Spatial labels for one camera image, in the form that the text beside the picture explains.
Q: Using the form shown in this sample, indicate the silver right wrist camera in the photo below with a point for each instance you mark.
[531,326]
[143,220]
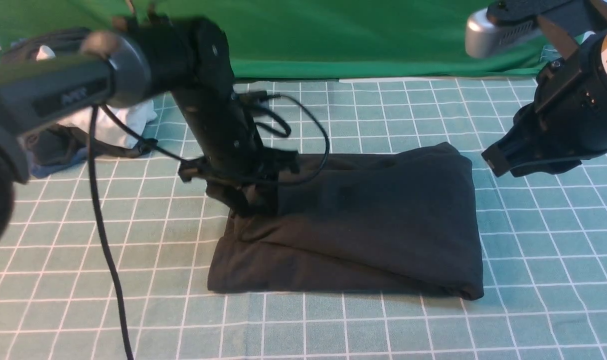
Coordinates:
[505,24]

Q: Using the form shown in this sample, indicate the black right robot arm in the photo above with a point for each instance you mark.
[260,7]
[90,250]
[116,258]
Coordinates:
[579,79]

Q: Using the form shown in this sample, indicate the green backdrop cloth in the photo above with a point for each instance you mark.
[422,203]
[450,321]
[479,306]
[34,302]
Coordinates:
[302,39]

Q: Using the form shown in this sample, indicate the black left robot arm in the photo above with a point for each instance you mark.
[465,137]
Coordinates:
[83,100]

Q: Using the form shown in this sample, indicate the teal grid table mat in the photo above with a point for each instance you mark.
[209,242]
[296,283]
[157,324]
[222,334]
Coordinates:
[544,246]

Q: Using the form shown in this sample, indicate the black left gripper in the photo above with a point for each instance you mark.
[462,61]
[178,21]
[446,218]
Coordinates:
[235,161]

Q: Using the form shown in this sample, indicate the dark gray long-sleeved shirt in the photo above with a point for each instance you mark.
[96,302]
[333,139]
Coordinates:
[394,222]

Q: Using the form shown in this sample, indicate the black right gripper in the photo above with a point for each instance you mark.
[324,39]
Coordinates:
[551,142]

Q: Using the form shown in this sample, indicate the blue crumpled garment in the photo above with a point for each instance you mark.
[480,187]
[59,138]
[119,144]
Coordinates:
[43,171]

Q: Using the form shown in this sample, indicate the dark gray crumpled garment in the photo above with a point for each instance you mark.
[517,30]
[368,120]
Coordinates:
[60,143]

